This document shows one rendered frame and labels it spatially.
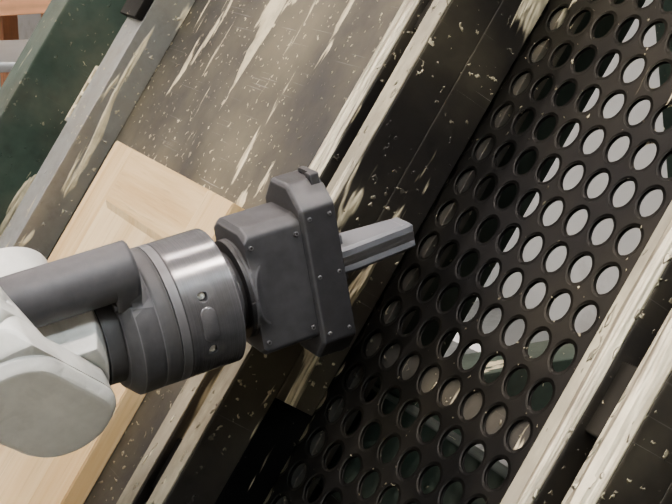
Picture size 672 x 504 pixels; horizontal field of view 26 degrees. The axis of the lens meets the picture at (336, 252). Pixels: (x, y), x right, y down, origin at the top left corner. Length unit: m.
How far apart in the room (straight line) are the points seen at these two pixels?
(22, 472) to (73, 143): 0.38
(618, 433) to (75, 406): 0.32
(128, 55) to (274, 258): 0.69
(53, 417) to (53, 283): 0.08
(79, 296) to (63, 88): 0.97
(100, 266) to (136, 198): 0.55
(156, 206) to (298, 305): 0.45
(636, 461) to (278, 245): 0.30
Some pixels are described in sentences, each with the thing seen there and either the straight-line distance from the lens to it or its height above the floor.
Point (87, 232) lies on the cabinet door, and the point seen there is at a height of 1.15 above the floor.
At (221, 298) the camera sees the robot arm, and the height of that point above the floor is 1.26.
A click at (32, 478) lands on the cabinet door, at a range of 1.33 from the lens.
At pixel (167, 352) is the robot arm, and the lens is 0.87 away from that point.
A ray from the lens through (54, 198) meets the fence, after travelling 1.56.
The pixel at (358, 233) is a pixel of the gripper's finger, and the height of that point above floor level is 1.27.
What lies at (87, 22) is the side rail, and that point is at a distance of 1.79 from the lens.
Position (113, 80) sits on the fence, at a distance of 1.56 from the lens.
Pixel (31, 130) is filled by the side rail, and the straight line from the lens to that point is 1.79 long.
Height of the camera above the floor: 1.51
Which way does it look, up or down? 15 degrees down
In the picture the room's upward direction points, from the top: straight up
